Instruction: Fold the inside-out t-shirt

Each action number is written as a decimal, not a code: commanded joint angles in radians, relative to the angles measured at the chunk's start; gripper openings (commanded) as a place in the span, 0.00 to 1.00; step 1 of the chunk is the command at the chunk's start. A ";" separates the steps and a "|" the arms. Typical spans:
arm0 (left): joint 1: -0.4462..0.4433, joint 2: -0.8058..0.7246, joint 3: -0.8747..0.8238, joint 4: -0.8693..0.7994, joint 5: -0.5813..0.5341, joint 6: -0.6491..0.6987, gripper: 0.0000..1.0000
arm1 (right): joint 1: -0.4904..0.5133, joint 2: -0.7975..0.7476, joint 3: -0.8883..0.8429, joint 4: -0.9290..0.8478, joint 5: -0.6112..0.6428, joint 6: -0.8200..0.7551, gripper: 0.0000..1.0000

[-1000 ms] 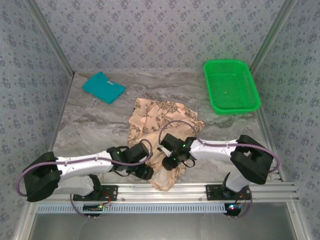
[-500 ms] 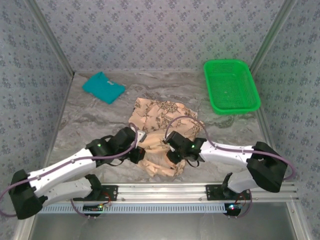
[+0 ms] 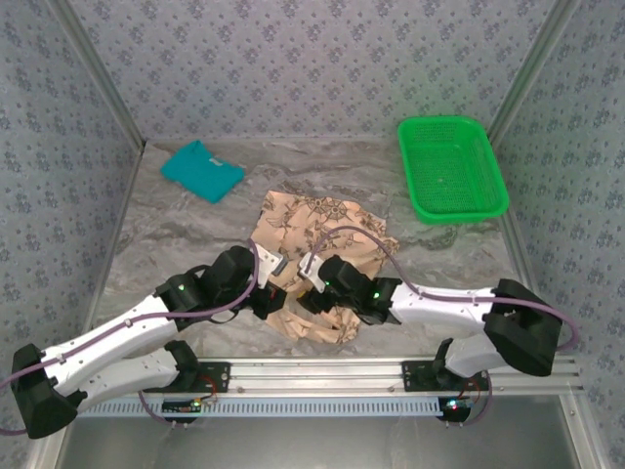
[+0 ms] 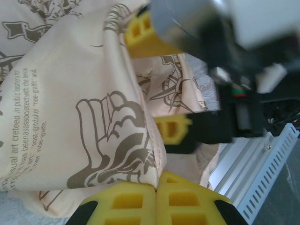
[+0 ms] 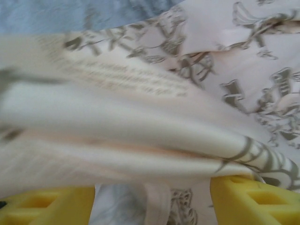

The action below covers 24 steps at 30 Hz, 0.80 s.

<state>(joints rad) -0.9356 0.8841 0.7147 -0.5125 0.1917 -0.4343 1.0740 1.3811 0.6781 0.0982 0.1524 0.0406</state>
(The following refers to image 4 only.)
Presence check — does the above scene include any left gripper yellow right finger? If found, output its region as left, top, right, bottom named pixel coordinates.
left=156, top=170, right=246, bottom=225

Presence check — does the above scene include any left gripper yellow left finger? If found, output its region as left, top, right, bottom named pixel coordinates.
left=67, top=181, right=157, bottom=225

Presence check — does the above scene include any peach printed t-shirt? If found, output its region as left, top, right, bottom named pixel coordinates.
left=0, top=0, right=222, bottom=220

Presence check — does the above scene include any aluminium mounting rail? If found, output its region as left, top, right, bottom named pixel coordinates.
left=210, top=135, right=283, bottom=196

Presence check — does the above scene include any aluminium perforated rail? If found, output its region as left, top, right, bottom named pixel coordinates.
left=236, top=123, right=300, bottom=223

